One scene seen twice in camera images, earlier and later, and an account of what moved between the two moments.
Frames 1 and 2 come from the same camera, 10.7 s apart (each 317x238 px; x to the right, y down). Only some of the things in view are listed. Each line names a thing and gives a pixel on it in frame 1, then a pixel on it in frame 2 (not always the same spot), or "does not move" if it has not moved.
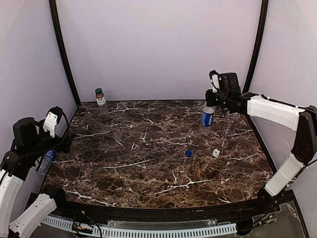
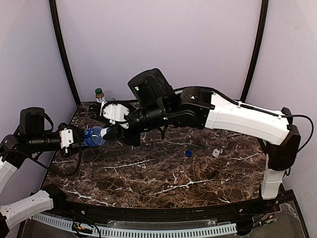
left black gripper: (64, 143) to (75, 138)
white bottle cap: (216, 152) does not move
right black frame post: (259, 43) does not move
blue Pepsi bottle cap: (188, 153) does not move
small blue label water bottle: (46, 162) to (92, 137)
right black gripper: (210, 97) to (119, 132)
